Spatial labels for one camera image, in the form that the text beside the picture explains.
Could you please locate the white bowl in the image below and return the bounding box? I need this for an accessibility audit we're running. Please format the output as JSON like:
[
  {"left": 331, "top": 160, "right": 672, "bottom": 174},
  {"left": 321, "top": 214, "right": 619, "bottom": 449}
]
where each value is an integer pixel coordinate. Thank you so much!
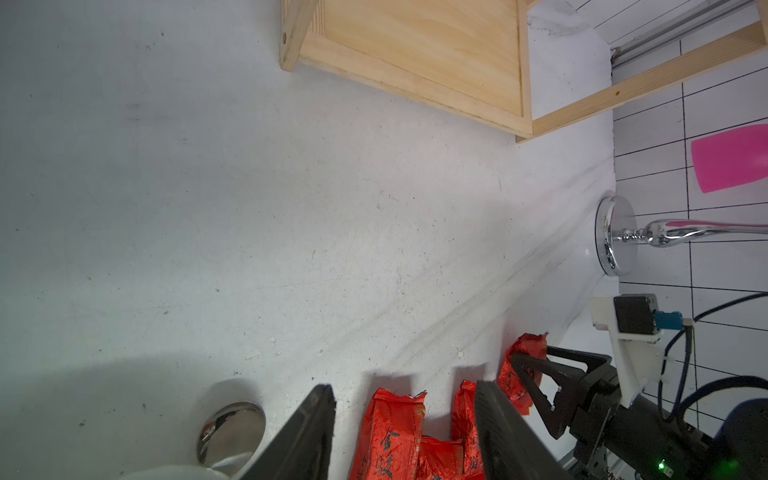
[{"left": 121, "top": 465, "right": 230, "bottom": 480}]

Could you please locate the wooden two-tier shelf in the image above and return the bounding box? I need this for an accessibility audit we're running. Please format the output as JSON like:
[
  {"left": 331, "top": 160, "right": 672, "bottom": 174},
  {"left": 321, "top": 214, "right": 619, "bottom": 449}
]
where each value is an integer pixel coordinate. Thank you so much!
[{"left": 279, "top": 1, "right": 767, "bottom": 142}]

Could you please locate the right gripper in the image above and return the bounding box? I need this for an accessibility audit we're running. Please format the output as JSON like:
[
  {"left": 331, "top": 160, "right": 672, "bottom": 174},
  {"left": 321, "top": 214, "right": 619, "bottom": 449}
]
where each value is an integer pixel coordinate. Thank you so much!
[{"left": 509, "top": 346, "right": 621, "bottom": 474}]

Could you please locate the red tea bag rightmost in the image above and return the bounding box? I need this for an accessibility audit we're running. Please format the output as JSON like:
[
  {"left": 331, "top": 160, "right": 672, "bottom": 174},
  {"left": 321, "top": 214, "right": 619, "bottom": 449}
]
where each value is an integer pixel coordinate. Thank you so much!
[{"left": 496, "top": 332, "right": 550, "bottom": 416}]

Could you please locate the red tea bag leftmost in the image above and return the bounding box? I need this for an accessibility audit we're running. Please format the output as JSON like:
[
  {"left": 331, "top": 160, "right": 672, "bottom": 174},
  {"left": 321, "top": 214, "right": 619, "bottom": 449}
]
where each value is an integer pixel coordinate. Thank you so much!
[{"left": 349, "top": 388, "right": 427, "bottom": 480}]

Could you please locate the chrome cup rack stand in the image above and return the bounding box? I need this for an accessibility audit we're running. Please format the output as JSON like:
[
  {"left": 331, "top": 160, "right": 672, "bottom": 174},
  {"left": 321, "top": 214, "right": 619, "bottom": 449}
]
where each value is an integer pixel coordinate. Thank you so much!
[{"left": 594, "top": 195, "right": 767, "bottom": 277}]

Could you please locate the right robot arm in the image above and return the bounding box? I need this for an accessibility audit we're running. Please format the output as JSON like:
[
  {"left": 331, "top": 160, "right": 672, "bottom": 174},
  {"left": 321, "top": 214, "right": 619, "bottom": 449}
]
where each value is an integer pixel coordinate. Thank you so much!
[{"left": 507, "top": 347, "right": 767, "bottom": 479}]

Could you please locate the red tea bag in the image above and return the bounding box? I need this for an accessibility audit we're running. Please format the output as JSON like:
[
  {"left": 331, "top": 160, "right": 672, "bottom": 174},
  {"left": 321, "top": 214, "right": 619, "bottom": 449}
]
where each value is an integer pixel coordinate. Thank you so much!
[
  {"left": 415, "top": 436, "right": 464, "bottom": 480},
  {"left": 349, "top": 388, "right": 427, "bottom": 480},
  {"left": 451, "top": 380, "right": 485, "bottom": 480},
  {"left": 496, "top": 332, "right": 550, "bottom": 416}
]

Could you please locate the pink plastic wine glass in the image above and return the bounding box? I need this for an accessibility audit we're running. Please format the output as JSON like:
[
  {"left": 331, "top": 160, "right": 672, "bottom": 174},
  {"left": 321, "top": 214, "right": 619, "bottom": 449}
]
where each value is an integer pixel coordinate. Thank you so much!
[{"left": 691, "top": 124, "right": 767, "bottom": 193}]

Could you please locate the red tea bag middle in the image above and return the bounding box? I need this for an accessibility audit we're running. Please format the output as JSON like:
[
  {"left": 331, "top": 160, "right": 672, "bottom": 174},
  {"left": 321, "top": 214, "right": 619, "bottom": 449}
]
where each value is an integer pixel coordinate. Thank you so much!
[{"left": 415, "top": 436, "right": 464, "bottom": 480}]

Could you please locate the red tea bag centre right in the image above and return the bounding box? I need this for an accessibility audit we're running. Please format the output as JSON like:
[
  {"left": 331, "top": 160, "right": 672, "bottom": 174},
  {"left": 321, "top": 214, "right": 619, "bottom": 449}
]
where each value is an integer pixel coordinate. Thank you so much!
[{"left": 451, "top": 380, "right": 485, "bottom": 480}]

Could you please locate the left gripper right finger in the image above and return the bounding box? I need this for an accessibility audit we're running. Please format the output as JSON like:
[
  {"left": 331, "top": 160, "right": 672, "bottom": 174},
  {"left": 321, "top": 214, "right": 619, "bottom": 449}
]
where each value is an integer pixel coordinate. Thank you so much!
[{"left": 475, "top": 381, "right": 570, "bottom": 480}]

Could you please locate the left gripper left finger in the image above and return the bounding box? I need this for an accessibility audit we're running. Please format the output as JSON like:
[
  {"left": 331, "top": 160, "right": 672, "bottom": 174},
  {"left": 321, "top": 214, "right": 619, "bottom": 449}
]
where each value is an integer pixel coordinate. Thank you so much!
[{"left": 237, "top": 384, "right": 336, "bottom": 480}]

